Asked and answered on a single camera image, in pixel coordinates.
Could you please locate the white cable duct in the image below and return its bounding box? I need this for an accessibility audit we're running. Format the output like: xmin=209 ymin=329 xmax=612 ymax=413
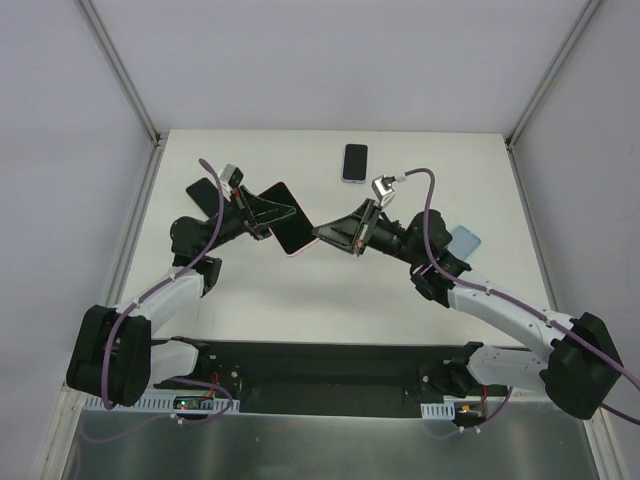
xmin=420 ymin=401 xmax=456 ymax=421
xmin=112 ymin=394 xmax=240 ymax=415

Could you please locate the light blue phone case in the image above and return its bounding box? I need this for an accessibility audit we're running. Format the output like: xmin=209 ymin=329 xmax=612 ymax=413
xmin=448 ymin=225 xmax=481 ymax=260

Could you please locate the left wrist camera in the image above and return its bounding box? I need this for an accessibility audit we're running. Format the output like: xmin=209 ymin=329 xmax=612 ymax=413
xmin=219 ymin=164 xmax=244 ymax=201

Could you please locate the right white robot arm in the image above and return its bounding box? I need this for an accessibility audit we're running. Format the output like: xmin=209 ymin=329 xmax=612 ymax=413
xmin=312 ymin=199 xmax=621 ymax=420

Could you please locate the right white cable duct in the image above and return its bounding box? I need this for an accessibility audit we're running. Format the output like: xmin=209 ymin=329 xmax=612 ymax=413
xmin=420 ymin=401 xmax=456 ymax=421

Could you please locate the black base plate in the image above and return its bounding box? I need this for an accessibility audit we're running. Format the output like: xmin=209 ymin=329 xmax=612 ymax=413
xmin=152 ymin=337 xmax=539 ymax=416

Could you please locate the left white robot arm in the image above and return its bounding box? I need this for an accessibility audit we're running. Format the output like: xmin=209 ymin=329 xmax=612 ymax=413
xmin=66 ymin=186 xmax=297 ymax=409

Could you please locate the right aluminium frame post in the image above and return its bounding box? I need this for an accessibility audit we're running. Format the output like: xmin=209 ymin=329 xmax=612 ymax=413
xmin=505 ymin=0 xmax=606 ymax=152

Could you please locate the left aluminium frame post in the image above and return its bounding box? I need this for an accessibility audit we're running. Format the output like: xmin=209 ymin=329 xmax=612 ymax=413
xmin=74 ymin=0 xmax=163 ymax=147

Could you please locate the aluminium frame post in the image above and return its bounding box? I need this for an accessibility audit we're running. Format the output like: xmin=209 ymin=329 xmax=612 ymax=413
xmin=74 ymin=0 xmax=163 ymax=147
xmin=505 ymin=0 xmax=606 ymax=152

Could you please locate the phone in lilac case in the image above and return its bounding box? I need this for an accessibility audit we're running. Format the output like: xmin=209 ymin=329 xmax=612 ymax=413
xmin=341 ymin=144 xmax=368 ymax=184

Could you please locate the left white cable duct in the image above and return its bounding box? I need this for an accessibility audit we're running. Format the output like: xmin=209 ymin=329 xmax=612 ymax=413
xmin=112 ymin=394 xmax=240 ymax=415

